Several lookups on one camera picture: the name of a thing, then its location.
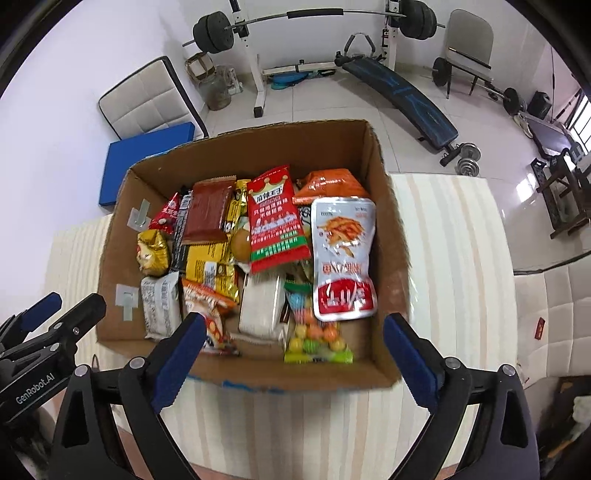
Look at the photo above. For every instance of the yellow panda crisps bag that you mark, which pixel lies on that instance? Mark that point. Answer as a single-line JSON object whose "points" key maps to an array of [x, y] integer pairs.
{"points": [[152, 253]]}

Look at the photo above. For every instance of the orange snack packet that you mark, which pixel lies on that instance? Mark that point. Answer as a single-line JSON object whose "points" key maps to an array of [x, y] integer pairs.
{"points": [[328, 183]]}

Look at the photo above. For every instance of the red crown spicy strip packet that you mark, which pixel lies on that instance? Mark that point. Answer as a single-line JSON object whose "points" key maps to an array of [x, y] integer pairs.
{"points": [[276, 234]]}

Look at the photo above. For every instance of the small shiny red packet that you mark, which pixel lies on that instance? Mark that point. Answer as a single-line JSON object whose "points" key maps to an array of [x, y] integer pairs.
{"points": [[165, 220]]}

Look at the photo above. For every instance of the grey chair with barbell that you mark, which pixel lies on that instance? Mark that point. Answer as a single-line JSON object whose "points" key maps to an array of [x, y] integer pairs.
{"points": [[468, 49]]}

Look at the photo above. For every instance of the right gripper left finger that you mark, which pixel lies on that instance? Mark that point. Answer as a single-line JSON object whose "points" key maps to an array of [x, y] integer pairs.
{"points": [[86, 442]]}

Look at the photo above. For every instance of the cardboard milk box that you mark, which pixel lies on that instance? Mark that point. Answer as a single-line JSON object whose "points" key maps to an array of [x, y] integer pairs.
{"points": [[247, 154]]}

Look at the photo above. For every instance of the white chair with blue cushion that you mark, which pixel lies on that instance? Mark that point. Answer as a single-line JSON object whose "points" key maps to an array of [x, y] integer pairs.
{"points": [[150, 112]]}

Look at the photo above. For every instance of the white grey snack packet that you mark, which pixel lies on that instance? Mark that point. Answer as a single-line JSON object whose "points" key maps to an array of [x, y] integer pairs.
{"points": [[161, 305]]}

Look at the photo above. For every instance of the white quilted chair right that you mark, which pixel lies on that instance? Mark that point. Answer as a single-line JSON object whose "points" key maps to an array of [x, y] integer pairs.
{"points": [[554, 328]]}

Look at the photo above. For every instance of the dark red packet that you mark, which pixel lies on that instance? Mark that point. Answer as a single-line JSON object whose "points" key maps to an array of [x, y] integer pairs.
{"points": [[208, 209]]}

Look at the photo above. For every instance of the orange panda seeds bag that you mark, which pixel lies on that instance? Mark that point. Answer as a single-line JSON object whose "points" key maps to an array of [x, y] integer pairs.
{"points": [[214, 307]]}

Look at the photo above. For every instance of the white red spicy strips pouch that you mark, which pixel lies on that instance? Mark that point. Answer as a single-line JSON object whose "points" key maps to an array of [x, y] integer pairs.
{"points": [[342, 235]]}

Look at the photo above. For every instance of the black blue sit-up bench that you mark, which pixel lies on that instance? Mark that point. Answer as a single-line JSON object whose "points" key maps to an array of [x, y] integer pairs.
{"points": [[433, 125]]}

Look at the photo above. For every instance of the large yellow black snack bag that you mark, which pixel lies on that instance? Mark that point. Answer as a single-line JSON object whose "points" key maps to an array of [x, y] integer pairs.
{"points": [[212, 264]]}

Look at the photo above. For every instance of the dark wooden chair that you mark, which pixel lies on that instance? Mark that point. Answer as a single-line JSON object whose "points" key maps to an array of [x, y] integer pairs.
{"points": [[565, 188]]}

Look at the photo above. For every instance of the braised egg packet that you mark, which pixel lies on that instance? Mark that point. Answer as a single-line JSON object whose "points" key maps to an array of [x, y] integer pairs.
{"points": [[240, 241]]}

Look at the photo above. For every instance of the yellow puffed snack bag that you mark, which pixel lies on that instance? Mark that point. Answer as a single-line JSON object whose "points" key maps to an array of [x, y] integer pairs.
{"points": [[303, 270]]}

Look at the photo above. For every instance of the colourful candy balls bag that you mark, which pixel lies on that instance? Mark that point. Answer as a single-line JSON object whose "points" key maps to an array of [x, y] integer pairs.
{"points": [[311, 340]]}

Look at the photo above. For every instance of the white cake packet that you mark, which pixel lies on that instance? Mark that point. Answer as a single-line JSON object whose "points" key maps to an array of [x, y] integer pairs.
{"points": [[263, 300]]}

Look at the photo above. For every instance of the dumbbell on floor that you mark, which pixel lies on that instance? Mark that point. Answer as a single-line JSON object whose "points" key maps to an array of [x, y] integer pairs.
{"points": [[466, 155]]}

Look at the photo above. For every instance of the barbell on white rack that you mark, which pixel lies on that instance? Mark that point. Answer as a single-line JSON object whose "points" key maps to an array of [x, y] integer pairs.
{"points": [[303, 36]]}

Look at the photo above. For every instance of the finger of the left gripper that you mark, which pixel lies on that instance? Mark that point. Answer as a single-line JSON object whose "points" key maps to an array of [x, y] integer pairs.
{"points": [[74, 324], [37, 314]]}

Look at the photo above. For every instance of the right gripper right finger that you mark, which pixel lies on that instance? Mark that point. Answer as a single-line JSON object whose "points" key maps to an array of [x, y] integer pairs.
{"points": [[502, 443]]}

